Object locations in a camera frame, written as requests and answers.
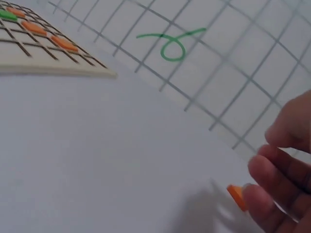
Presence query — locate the white board with black grid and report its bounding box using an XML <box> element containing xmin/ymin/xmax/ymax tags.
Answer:
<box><xmin>0</xmin><ymin>0</ymin><xmax>118</xmax><ymax>79</ymax></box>

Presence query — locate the person's right hand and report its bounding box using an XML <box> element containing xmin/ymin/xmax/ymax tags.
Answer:
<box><xmin>242</xmin><ymin>89</ymin><xmax>311</xmax><ymax>233</ymax></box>

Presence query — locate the green flat piece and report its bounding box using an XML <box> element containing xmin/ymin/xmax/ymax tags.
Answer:
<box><xmin>0</xmin><ymin>9</ymin><xmax>18</xmax><ymax>22</ymax></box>

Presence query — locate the orange flat piece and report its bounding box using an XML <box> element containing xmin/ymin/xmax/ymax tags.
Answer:
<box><xmin>21</xmin><ymin>21</ymin><xmax>48</xmax><ymax>36</ymax></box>
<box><xmin>6</xmin><ymin>7</ymin><xmax>26</xmax><ymax>18</ymax></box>
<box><xmin>50</xmin><ymin>35</ymin><xmax>79</xmax><ymax>52</ymax></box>
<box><xmin>226</xmin><ymin>184</ymin><xmax>248</xmax><ymax>212</ymax></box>

